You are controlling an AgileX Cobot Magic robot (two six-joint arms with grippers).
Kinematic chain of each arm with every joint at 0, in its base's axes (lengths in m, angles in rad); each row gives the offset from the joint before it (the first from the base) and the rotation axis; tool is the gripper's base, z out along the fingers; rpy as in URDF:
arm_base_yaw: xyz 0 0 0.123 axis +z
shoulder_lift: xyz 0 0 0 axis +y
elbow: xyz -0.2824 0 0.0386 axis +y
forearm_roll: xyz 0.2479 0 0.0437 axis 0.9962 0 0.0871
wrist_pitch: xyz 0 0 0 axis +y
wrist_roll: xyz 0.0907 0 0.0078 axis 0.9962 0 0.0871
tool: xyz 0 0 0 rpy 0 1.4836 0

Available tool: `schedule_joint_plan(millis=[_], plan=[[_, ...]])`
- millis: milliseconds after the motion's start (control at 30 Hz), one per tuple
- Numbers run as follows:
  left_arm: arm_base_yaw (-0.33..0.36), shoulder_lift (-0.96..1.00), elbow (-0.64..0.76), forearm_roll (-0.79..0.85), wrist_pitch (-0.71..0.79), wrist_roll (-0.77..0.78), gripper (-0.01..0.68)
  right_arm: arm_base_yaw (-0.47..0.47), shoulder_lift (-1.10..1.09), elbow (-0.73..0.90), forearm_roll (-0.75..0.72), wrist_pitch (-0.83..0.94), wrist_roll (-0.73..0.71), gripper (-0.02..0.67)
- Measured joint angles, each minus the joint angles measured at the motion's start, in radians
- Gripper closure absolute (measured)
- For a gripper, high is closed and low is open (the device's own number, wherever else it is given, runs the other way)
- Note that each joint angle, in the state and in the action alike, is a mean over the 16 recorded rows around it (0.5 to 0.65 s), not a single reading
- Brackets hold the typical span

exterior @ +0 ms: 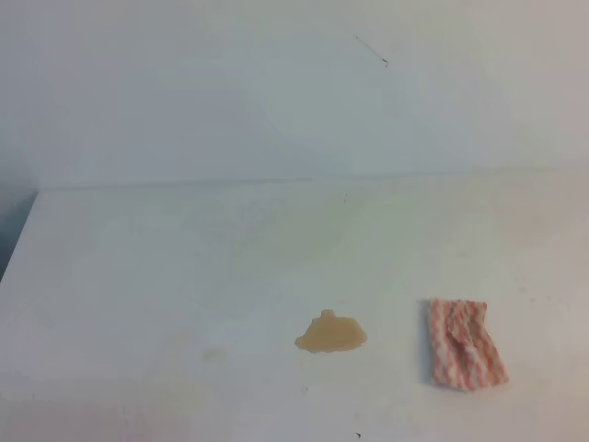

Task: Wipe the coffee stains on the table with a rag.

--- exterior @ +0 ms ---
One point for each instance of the pink striped rag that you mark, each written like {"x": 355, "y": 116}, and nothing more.
{"x": 458, "y": 352}

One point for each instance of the brown coffee stain puddle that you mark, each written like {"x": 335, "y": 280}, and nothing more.
{"x": 329, "y": 333}

